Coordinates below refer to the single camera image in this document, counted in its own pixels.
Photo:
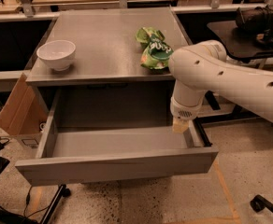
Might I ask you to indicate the grey drawer cabinet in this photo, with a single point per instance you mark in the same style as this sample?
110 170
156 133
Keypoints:
106 87

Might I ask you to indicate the black side table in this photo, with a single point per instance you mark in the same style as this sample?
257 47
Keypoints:
236 38

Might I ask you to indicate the black caster wheel leg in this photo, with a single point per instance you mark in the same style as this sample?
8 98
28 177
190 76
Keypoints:
259 203

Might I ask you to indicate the black device on table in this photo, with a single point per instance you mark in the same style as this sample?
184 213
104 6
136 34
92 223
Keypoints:
257 21

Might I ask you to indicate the grey top drawer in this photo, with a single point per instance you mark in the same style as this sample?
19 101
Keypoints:
104 135

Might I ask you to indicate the black stand leg with wheel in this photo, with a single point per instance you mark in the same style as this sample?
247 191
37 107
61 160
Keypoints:
62 192

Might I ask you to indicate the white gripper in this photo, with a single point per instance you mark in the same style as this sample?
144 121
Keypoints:
182 110

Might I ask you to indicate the green chip bag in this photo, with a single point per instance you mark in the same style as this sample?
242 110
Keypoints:
156 52

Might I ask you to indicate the cardboard box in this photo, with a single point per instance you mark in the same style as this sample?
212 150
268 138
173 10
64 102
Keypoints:
22 115

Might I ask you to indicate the white bowl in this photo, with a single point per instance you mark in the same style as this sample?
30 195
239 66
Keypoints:
58 54

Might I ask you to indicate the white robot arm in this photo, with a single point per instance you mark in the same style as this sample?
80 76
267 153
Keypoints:
180 68

